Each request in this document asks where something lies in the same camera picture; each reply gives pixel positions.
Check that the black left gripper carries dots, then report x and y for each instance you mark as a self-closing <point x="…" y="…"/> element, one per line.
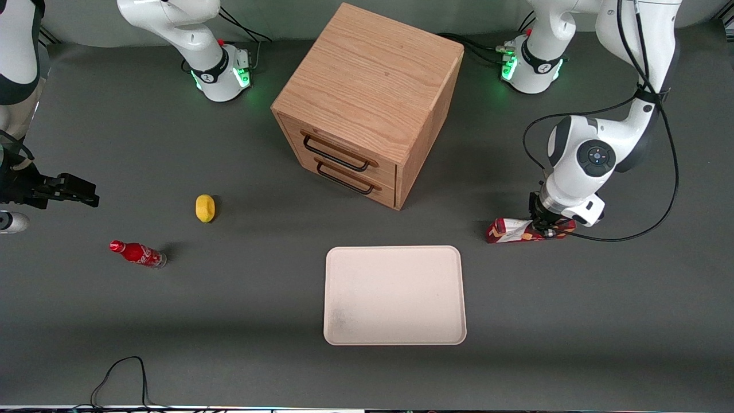
<point x="539" y="213"/>

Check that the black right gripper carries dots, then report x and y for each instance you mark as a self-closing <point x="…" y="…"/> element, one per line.
<point x="23" y="188"/>

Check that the red cookie box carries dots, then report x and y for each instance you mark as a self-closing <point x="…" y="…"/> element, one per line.
<point x="504" y="232"/>

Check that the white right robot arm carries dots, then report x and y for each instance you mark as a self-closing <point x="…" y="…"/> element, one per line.
<point x="172" y="23"/>

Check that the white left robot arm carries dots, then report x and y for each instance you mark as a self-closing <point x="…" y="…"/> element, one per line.
<point x="573" y="172"/>

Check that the cream plastic tray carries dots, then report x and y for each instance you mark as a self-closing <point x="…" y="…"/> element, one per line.
<point x="395" y="295"/>

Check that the red cola bottle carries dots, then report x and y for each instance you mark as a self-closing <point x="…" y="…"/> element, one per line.
<point x="137" y="253"/>

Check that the yellow lemon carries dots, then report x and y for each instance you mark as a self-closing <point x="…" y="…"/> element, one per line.
<point x="205" y="208"/>

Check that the deep wooden drawer front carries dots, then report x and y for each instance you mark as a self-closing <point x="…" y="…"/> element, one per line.
<point x="387" y="198"/>

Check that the shallow wooden drawer front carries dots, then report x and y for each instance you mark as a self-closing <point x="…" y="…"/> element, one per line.
<point x="387" y="174"/>

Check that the oak wooden drawer cabinet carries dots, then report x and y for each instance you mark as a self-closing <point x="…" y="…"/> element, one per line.
<point x="373" y="69"/>

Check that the black frame rail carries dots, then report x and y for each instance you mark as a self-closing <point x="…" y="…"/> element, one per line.
<point x="728" y="22"/>
<point x="49" y="37"/>

